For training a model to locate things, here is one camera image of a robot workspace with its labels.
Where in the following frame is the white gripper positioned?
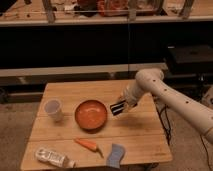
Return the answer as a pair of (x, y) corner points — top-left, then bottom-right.
(110, 84), (142, 116)

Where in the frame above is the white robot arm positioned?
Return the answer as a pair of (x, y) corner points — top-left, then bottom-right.
(110, 68), (213, 144)

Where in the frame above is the white ceramic cup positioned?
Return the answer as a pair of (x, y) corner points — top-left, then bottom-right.
(44, 99), (63, 122)

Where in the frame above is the orange bowl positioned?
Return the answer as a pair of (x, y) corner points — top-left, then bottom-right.
(75, 100), (108, 130)

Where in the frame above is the wooden table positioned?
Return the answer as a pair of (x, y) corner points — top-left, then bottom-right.
(21, 80), (172, 171)

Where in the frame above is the orange carrot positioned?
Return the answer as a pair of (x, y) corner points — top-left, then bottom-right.
(75, 139), (103, 157)

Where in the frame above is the blue sponge cloth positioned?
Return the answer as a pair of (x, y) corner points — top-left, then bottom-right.
(106, 144), (125, 169)

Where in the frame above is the black box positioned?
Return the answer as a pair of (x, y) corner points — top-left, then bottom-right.
(166, 45), (213, 74)

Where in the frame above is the clear plastic bottle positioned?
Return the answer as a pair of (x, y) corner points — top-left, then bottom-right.
(35, 147), (75, 168)

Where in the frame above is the black cable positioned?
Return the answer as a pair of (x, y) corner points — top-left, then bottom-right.
(156, 101), (173, 146)

